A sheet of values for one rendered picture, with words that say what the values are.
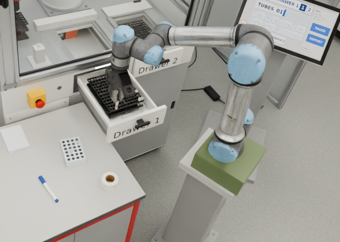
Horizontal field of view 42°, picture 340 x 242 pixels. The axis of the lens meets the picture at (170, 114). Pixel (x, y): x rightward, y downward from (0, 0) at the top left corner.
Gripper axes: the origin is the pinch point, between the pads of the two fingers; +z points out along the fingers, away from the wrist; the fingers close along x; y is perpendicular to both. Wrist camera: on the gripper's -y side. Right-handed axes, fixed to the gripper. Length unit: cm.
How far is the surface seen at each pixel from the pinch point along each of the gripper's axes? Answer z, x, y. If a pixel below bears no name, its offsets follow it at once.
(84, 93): 10.8, 7.2, 18.5
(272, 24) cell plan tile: -5, -100, 21
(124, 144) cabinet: 74, -24, 29
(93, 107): 10.9, 6.6, 9.0
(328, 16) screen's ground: -15, -124, 9
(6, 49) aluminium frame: -18.1, 37.7, 23.1
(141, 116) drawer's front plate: 6.3, -9.0, -6.5
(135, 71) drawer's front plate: 12.5, -22.3, 26.7
